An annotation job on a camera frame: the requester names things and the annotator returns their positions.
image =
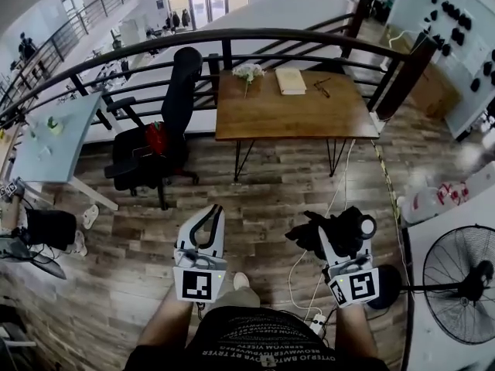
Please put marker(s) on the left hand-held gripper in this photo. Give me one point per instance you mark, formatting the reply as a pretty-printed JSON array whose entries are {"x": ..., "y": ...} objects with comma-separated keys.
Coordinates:
[{"x": 197, "y": 284}]

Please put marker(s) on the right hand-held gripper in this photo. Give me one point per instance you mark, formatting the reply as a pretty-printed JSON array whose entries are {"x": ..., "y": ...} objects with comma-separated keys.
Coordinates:
[{"x": 359, "y": 286}]

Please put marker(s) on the black cloth item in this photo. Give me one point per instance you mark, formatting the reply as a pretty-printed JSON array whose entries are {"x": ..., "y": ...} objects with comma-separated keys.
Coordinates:
[{"x": 346, "y": 230}]

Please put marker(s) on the person's left forearm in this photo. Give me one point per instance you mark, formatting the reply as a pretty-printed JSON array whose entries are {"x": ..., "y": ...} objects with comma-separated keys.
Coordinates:
[{"x": 166, "y": 319}]

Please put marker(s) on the person's right forearm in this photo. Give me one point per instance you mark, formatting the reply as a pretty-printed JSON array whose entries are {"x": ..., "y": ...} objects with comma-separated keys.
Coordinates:
[{"x": 354, "y": 331}]

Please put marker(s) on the person's light shoe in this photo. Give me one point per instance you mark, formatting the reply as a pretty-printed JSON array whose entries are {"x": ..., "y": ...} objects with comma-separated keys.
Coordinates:
[{"x": 241, "y": 280}]

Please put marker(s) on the person's khaki trousers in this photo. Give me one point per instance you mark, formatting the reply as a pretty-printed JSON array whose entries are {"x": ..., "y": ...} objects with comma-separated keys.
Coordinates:
[{"x": 236, "y": 298}]

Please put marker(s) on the yellow black floor tape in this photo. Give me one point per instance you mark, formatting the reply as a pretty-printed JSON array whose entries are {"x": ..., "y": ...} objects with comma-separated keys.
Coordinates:
[{"x": 388, "y": 184}]

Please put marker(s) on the white power strip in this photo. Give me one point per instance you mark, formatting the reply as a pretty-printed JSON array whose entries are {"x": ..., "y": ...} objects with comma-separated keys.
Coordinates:
[{"x": 317, "y": 322}]

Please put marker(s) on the white plastic bag red print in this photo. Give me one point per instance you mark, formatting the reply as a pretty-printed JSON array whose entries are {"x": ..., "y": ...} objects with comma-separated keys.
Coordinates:
[{"x": 421, "y": 203}]

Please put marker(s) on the person's black printed shirt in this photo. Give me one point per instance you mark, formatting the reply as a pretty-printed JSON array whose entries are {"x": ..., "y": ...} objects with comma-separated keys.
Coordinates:
[{"x": 251, "y": 342}]

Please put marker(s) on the black office chair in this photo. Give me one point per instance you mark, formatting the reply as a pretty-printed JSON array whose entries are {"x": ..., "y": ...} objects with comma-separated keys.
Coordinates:
[{"x": 178, "y": 103}]

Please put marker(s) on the white side counter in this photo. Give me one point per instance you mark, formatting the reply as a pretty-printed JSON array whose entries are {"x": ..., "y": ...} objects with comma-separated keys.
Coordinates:
[{"x": 433, "y": 354}]

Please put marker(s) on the black standing fan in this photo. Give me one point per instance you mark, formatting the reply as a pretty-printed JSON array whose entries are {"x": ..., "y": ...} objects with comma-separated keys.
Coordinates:
[{"x": 483, "y": 280}]

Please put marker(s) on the wooden table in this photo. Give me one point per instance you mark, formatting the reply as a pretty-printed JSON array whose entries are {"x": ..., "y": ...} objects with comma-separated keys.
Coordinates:
[{"x": 290, "y": 114}]

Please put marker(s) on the dark-framed eyeglasses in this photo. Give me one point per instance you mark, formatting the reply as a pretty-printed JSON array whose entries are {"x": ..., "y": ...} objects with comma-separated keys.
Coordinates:
[{"x": 325, "y": 92}]

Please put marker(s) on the light blue desk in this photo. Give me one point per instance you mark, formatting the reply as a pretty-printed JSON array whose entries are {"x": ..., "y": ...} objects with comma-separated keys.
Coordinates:
[{"x": 69, "y": 141}]

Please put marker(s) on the white flower bouquet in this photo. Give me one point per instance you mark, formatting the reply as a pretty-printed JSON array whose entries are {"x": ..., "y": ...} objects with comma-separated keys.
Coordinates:
[{"x": 247, "y": 72}]

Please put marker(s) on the cream closed book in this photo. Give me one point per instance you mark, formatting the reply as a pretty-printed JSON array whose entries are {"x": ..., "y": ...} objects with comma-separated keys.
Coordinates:
[{"x": 290, "y": 81}]

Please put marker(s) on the brown cardboard box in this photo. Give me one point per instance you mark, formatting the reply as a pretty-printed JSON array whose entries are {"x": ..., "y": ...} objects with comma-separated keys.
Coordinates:
[{"x": 433, "y": 87}]

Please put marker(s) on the green white small object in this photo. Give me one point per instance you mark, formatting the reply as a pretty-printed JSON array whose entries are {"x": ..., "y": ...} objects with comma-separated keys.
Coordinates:
[{"x": 55, "y": 126}]

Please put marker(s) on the dark curved railing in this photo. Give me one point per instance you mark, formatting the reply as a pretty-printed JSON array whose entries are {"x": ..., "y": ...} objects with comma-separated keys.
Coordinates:
[{"x": 270, "y": 33}]

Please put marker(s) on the glass entrance doors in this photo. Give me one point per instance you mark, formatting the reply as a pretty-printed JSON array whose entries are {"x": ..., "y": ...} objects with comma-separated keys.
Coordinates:
[{"x": 199, "y": 6}]

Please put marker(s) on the staircase dark railing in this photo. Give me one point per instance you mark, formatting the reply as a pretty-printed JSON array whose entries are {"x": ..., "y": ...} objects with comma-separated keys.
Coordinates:
[{"x": 361, "y": 10}]

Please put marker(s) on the cluster of black hanging devices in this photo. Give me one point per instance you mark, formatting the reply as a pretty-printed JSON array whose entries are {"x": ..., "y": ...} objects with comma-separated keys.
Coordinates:
[{"x": 458, "y": 35}]

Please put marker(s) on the balcony black railing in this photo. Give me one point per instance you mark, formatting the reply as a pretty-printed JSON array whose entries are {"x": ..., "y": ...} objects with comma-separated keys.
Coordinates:
[{"x": 77, "y": 21}]

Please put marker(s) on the white wall board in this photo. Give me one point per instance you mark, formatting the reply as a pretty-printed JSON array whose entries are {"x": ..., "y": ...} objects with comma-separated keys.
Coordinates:
[{"x": 475, "y": 52}]

